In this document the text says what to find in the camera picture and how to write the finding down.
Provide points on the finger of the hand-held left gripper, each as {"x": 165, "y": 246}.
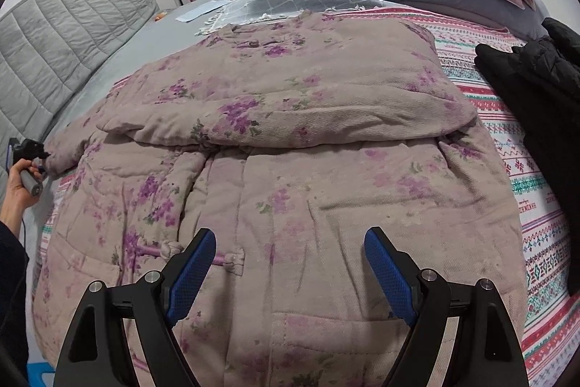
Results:
{"x": 39, "y": 151}

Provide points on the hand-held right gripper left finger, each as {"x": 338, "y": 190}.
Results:
{"x": 190, "y": 278}

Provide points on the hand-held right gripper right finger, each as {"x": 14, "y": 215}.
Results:
{"x": 389, "y": 273}

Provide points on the floral padded jacket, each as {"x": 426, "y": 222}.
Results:
{"x": 290, "y": 119}

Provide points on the person's left forearm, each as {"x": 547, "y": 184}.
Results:
{"x": 11, "y": 278}

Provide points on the person's left hand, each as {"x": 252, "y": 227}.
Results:
{"x": 16, "y": 199}

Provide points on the grey quilted headboard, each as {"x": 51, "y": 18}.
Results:
{"x": 68, "y": 38}

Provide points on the patterned striped bedspread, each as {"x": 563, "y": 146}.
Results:
{"x": 534, "y": 187}

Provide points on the blue object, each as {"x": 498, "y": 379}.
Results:
{"x": 40, "y": 375}

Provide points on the small orange object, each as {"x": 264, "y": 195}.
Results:
{"x": 161, "y": 14}

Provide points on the white paper sheet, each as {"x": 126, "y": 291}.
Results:
{"x": 197, "y": 10}

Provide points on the black puffer jacket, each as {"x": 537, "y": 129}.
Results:
{"x": 534, "y": 97}

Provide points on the white fringed lace cloth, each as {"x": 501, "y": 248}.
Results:
{"x": 253, "y": 4}

